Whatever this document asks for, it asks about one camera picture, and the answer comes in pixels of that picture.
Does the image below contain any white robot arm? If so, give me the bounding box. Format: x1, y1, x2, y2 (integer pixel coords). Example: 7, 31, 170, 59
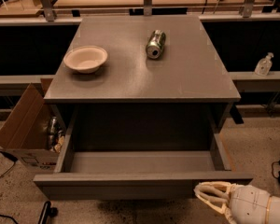
194, 181, 280, 224

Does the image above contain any grey drawer cabinet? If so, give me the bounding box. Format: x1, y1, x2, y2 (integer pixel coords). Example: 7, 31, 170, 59
43, 14, 242, 152

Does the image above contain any grey top drawer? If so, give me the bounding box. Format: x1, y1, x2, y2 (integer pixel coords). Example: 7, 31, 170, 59
33, 109, 254, 202

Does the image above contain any black cable left floor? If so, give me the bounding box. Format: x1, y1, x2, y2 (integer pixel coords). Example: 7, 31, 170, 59
0, 148, 19, 187

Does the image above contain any black device bottom left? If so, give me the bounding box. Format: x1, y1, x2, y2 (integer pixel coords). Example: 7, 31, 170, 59
37, 201, 58, 224

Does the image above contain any green soda can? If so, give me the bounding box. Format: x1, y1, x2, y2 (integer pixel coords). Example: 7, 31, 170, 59
146, 30, 166, 59

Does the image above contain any can inside cardboard box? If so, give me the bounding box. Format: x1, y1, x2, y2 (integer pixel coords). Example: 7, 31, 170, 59
48, 117, 60, 147

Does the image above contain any clear sanitizer pump bottle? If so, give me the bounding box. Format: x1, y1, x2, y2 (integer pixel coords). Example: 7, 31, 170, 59
255, 52, 273, 77

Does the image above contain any metal railing frame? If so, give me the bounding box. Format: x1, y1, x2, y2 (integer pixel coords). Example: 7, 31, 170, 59
0, 0, 280, 24

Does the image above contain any brown cardboard box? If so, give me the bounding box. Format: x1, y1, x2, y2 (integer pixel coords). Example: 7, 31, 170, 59
0, 84, 59, 174

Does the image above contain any white paper bowl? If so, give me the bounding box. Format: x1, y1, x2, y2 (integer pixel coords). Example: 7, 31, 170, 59
63, 46, 108, 74

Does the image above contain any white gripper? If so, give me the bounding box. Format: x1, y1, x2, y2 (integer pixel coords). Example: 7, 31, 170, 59
194, 181, 271, 224

